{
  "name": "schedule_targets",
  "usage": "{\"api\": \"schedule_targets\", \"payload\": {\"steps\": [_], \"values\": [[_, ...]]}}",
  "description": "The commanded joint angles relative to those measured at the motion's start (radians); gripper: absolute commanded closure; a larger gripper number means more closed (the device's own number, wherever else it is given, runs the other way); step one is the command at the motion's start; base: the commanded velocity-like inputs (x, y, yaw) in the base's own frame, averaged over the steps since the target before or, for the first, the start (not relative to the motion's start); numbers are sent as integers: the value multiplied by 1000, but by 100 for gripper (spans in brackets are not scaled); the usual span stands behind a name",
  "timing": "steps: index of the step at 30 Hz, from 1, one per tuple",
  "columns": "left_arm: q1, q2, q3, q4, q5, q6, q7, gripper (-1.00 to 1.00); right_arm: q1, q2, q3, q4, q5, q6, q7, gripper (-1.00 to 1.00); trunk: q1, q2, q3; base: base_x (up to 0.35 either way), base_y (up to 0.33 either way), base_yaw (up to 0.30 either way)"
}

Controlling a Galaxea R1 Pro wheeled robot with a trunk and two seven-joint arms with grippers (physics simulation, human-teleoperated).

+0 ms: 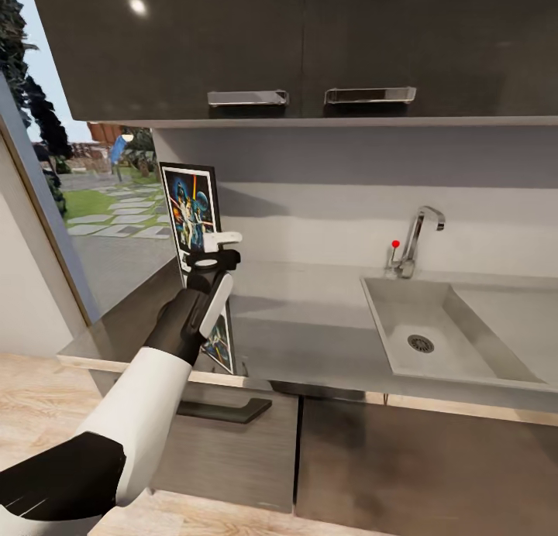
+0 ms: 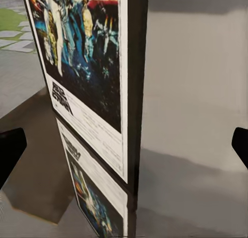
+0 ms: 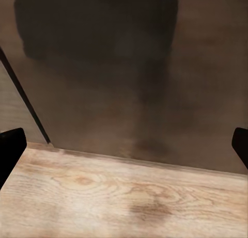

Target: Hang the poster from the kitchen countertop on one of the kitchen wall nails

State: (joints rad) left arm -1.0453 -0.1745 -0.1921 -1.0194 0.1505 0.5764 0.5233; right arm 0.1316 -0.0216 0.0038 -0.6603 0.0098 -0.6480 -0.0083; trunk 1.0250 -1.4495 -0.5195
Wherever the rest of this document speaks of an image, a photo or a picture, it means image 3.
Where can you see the dishwasher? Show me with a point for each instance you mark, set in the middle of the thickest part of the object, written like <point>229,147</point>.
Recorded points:
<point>16,110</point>

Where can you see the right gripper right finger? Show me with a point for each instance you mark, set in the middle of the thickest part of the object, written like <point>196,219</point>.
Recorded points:
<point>240,144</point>

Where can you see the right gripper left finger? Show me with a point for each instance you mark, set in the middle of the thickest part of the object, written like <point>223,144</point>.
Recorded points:
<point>12,145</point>

